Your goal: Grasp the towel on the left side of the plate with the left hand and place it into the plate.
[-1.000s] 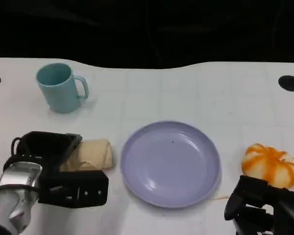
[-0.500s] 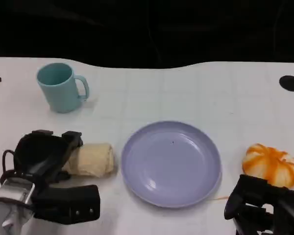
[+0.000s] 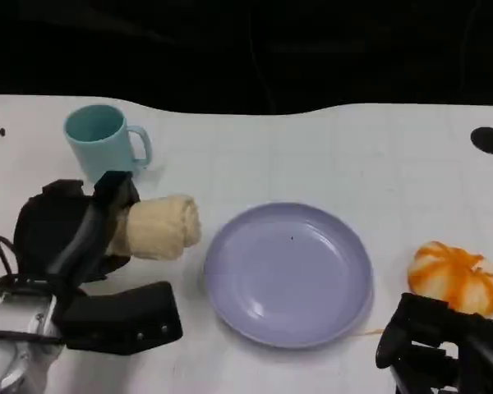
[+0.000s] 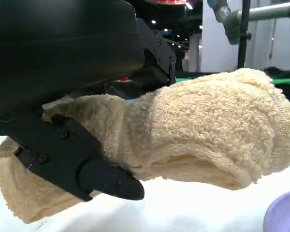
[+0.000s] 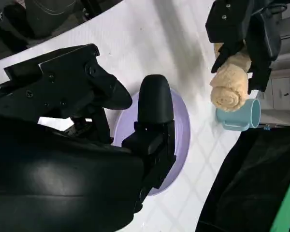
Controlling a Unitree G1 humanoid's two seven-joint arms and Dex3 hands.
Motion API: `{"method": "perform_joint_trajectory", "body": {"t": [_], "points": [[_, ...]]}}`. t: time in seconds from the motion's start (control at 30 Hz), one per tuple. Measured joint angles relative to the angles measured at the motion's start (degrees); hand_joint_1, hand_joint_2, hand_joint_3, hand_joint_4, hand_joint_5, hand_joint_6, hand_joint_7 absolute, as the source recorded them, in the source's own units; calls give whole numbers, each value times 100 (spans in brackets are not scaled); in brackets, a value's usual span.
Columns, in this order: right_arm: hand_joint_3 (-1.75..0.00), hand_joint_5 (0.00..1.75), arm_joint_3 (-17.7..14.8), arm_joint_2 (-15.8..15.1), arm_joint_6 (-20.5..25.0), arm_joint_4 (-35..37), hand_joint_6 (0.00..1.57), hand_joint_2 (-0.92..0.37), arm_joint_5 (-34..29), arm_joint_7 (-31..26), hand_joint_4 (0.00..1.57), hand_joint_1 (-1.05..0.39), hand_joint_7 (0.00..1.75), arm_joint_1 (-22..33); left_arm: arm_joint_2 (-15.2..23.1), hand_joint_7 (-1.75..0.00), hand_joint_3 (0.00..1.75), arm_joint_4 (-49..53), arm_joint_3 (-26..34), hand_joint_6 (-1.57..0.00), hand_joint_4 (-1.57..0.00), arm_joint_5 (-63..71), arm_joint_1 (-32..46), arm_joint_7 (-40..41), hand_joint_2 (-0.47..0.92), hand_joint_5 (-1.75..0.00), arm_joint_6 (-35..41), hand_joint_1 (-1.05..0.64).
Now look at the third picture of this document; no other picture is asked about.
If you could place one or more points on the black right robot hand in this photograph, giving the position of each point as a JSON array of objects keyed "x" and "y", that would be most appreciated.
[{"x": 480, "y": 349}]

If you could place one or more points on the orange and white bread roll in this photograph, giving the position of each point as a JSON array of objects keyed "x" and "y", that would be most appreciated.
[{"x": 456, "y": 271}]

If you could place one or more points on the pale green mug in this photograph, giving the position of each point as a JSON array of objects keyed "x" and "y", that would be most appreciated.
[{"x": 102, "y": 156}]

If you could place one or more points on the beige towel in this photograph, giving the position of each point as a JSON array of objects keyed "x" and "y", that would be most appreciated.
[{"x": 164, "y": 230}]

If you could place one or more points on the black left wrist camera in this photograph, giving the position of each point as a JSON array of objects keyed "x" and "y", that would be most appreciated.
[{"x": 123, "y": 320}]

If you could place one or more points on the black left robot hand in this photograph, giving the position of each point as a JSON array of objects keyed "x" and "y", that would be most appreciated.
[{"x": 45, "y": 230}]

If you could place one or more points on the lilac plate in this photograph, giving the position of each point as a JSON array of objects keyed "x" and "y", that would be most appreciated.
[{"x": 287, "y": 279}]

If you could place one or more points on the large black table grommet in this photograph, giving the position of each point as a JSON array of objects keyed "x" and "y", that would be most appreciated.
[{"x": 491, "y": 140}]

